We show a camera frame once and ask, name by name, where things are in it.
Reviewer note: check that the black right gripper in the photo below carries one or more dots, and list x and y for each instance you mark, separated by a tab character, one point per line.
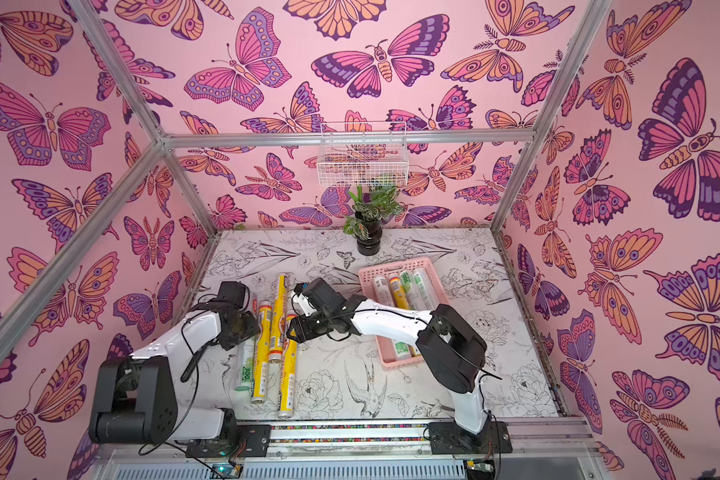
306	327

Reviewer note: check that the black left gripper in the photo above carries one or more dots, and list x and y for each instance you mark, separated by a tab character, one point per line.
252	321

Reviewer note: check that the long yellow wrap roll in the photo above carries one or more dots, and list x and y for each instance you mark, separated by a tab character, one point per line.
277	326

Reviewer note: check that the yellow red wrap roll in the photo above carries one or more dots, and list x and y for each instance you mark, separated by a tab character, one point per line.
398	292

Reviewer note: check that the clear white wrap roll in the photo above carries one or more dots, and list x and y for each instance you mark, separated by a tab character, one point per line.
425	288

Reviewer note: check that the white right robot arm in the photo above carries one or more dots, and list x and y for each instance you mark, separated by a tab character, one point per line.
452	350

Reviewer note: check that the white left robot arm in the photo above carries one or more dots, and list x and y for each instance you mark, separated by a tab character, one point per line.
135	400

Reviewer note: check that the yellow wrap roll left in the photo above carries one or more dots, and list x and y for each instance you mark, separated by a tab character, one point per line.
261	363

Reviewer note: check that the yellow wrap roll front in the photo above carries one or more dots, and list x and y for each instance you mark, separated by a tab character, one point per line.
287	395

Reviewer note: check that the black slotted scoop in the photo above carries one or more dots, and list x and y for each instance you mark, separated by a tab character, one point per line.
193	364

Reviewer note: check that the white green roll far left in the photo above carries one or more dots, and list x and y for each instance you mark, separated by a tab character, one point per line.
245	362

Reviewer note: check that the potted green plant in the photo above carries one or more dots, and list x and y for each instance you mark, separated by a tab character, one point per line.
372	205

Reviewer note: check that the white wire wall basket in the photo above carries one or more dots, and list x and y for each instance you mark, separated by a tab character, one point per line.
364	153

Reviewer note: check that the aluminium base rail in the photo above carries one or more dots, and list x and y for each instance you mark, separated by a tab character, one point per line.
421	448

